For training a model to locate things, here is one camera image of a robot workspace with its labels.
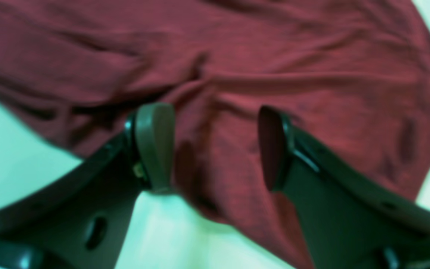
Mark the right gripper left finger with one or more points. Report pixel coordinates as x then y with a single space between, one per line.
80 221

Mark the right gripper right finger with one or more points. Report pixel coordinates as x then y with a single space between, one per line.
347 220

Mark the dark red t-shirt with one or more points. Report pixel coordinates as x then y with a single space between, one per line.
353 73

